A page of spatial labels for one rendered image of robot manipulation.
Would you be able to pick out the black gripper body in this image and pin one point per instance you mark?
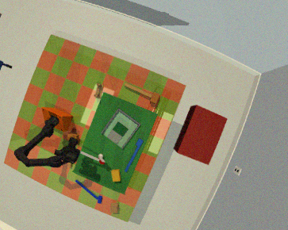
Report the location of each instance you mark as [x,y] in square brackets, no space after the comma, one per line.
[72,142]

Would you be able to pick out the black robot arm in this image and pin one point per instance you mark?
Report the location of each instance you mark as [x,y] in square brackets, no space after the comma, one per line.
[56,161]

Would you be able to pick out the yellow rectangular block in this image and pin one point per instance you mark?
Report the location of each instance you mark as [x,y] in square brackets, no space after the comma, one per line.
[116,175]

